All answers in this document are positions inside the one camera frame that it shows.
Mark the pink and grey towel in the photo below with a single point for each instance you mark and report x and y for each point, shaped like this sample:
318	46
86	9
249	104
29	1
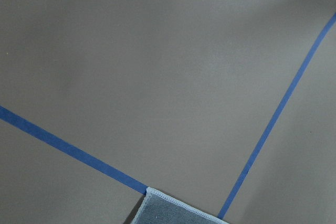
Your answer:
158	207

